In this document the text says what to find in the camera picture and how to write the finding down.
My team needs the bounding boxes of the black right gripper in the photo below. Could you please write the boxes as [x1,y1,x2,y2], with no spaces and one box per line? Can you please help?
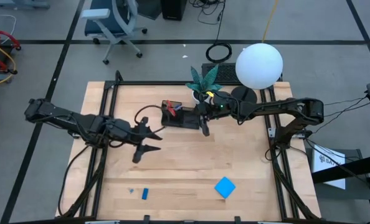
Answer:
[196,90,236,138]

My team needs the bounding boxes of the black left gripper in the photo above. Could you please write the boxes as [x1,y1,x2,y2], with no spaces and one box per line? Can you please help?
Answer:
[130,116,164,165]

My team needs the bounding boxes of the black mesh desk organizer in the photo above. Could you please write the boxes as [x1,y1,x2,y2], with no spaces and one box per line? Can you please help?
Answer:
[159,99,202,131]

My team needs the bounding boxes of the red handled scissors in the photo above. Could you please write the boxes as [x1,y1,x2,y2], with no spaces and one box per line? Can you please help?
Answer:
[166,99,178,118]

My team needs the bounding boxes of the blue sticky note pad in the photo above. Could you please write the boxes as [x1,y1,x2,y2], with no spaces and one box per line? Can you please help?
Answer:
[214,175,237,200]

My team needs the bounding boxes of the grey office chair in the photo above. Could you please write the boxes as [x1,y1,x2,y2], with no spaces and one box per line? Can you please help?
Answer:
[80,0,149,66]

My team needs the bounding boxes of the green snake plant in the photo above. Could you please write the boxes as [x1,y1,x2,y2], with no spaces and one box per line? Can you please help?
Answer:
[185,63,224,95]

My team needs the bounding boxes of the black grid floor mat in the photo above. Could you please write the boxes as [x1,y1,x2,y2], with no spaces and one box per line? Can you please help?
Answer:
[201,62,283,85]

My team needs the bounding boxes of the white globe lamp black stand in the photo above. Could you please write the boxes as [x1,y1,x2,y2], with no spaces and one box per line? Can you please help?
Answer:
[230,42,284,105]

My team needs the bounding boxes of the black computer tower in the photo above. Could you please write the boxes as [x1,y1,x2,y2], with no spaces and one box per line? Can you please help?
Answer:
[159,0,189,22]

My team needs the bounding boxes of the white printed paper sheet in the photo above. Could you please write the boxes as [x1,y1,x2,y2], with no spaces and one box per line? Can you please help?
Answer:
[310,143,347,191]

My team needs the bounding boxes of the coiled black floor cable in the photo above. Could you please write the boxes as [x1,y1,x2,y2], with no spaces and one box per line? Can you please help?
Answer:
[205,42,233,64]

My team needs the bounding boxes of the hanging yellow cable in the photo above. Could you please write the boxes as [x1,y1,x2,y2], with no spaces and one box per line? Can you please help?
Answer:
[260,0,280,44]

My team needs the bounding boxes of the yellow hose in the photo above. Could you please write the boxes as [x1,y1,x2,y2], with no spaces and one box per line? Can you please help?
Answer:
[0,35,17,86]

